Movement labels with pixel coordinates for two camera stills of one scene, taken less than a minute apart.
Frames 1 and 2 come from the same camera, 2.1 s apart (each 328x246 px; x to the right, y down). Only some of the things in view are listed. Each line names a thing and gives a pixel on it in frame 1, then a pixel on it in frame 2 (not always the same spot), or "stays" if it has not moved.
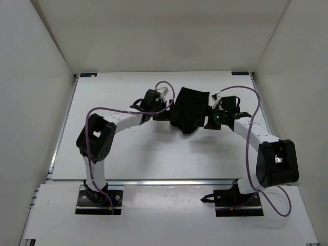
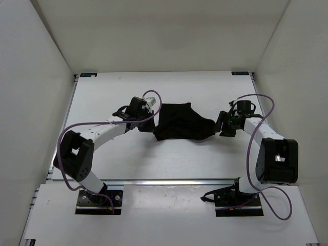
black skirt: x=188 y=111 → x=181 y=121
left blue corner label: x=94 y=75 stays
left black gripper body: x=165 y=115 → x=146 y=125
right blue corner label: x=240 y=73 stays
